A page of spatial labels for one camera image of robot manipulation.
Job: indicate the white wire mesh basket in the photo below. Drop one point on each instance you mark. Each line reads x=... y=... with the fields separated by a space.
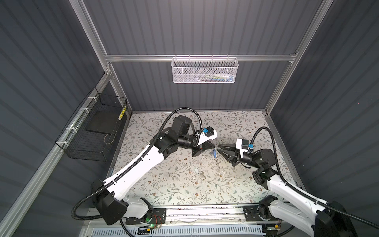
x=201 y=70

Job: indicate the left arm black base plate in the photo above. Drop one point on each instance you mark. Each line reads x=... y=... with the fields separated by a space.
x=153 y=216

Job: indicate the yellow marker pen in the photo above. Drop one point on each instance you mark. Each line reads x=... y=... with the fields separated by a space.
x=122 y=113

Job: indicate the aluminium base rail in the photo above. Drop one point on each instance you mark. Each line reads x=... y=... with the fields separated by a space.
x=218 y=214

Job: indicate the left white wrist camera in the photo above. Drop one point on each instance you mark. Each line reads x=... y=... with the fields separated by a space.
x=207 y=134

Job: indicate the white tube in basket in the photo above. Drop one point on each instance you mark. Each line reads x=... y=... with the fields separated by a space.
x=225 y=77

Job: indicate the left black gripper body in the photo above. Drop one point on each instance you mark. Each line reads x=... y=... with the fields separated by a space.
x=198 y=149

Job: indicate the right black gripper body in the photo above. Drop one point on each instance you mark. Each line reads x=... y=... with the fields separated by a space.
x=238 y=158

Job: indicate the white perforated vent strip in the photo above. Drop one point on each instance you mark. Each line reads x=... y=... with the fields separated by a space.
x=201 y=230

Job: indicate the black foam pad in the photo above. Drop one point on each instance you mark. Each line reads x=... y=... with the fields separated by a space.
x=103 y=122

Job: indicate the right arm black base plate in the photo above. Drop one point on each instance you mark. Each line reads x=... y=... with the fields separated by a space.
x=257 y=213

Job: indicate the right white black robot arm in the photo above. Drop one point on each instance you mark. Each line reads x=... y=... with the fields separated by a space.
x=302 y=210

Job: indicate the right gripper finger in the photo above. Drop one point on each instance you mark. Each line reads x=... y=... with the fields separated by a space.
x=227 y=146
x=228 y=155

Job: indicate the black wire basket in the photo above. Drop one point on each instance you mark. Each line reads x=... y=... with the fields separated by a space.
x=94 y=132

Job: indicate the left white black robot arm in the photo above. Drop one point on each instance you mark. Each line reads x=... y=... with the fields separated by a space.
x=113 y=203

